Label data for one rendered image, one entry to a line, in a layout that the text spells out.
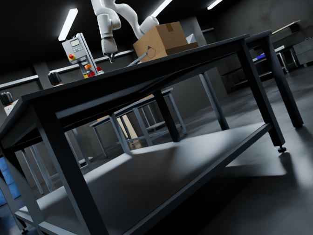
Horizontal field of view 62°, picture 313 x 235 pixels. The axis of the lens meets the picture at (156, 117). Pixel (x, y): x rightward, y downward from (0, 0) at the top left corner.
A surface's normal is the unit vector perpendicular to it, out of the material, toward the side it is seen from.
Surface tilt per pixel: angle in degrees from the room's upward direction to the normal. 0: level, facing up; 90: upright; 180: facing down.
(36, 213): 90
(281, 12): 90
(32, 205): 90
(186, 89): 90
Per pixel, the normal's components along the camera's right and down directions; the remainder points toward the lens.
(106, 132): 0.49, -0.17
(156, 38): -0.72, 0.33
